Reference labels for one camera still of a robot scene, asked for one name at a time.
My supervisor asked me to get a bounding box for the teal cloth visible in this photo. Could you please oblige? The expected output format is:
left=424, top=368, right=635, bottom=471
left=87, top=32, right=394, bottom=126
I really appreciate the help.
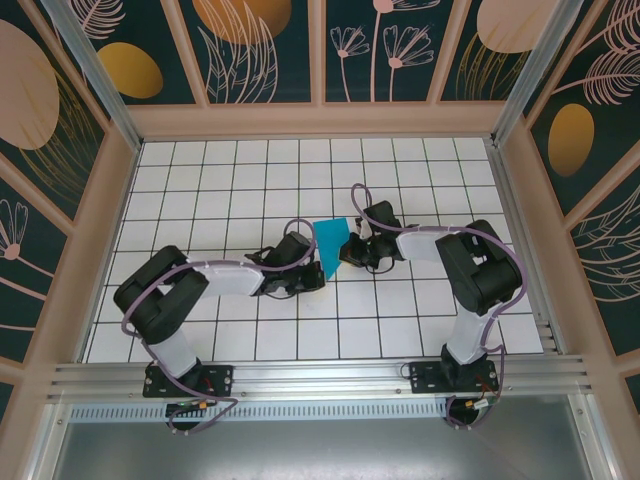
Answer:
left=313, top=217, right=351, bottom=281

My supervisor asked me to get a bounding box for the grey metal sheet panel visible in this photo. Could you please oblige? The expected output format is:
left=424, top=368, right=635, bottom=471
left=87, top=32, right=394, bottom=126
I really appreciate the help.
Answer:
left=49, top=419, right=596, bottom=480

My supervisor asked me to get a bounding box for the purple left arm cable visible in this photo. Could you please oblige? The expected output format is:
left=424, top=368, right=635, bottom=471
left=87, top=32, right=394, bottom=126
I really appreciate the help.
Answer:
left=122, top=218, right=320, bottom=436

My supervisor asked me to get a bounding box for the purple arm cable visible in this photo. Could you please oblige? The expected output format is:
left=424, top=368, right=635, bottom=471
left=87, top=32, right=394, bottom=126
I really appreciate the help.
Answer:
left=122, top=218, right=320, bottom=436
left=351, top=183, right=530, bottom=432

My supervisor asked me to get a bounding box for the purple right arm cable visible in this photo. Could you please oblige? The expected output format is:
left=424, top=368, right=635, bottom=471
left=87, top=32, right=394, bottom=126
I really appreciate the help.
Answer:
left=351, top=183, right=530, bottom=432

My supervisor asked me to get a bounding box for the long aluminium mounting rail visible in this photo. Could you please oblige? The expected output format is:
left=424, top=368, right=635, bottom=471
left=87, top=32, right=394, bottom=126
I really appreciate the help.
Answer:
left=47, top=354, right=594, bottom=401

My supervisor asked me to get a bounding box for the slotted grey cable duct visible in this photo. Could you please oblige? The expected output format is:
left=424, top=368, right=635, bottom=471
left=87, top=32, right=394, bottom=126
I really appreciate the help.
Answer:
left=69, top=402, right=451, bottom=421

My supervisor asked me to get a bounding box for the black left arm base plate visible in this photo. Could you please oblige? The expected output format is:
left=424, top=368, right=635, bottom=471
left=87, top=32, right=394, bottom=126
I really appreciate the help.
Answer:
left=143, top=363, right=236, bottom=399

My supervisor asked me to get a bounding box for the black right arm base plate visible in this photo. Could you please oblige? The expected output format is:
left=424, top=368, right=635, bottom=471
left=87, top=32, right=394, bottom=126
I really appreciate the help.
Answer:
left=408, top=359, right=500, bottom=396

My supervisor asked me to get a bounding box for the aluminium side rail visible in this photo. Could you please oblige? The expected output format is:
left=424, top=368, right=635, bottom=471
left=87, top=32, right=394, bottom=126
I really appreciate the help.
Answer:
left=487, top=142, right=566, bottom=354

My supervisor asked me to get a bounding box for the aluminium frame post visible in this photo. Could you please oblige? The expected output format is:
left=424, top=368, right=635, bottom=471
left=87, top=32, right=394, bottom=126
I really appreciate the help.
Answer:
left=39, top=0, right=144, bottom=151
left=489, top=0, right=586, bottom=146

